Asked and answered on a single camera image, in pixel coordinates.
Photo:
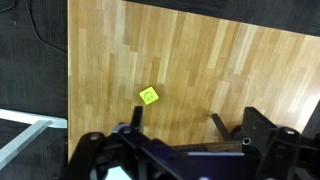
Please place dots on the white metal table foot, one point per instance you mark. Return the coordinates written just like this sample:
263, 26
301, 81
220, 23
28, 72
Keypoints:
30, 133

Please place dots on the yellow smiley eraser sponge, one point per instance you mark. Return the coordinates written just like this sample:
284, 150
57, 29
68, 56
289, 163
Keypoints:
149, 95

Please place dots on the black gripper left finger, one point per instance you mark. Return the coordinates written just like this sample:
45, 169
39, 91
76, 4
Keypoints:
137, 116

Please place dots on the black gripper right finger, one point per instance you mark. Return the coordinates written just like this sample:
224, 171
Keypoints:
258, 126

